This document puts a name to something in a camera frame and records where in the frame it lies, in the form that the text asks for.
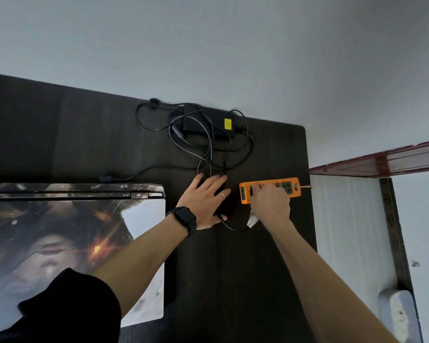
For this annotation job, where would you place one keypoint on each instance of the person's left hand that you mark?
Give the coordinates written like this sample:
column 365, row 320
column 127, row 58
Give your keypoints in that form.
column 203, row 205

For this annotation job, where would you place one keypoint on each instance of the person's right hand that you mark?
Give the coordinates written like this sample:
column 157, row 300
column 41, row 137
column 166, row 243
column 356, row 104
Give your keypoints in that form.
column 271, row 207

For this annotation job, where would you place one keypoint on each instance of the laptop with printed portrait skin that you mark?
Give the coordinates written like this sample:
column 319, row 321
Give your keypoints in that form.
column 75, row 246

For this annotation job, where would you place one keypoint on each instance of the person's right forearm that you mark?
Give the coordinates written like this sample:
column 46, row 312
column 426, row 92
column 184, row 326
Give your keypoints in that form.
column 325, row 292

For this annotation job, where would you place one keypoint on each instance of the person's left forearm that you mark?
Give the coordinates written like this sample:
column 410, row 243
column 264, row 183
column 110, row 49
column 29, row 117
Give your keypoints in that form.
column 139, row 257

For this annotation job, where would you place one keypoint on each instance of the dark wooden desk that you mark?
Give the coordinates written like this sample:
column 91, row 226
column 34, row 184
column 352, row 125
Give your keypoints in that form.
column 57, row 139

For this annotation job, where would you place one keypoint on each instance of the black smartwatch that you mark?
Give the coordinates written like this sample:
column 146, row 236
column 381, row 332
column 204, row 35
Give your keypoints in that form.
column 184, row 217

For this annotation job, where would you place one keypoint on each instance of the orange power strip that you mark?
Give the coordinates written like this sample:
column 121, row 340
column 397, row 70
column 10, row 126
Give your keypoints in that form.
column 289, row 185

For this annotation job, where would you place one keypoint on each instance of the black shirt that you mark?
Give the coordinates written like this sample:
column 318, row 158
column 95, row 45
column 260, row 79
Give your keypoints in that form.
column 64, row 310

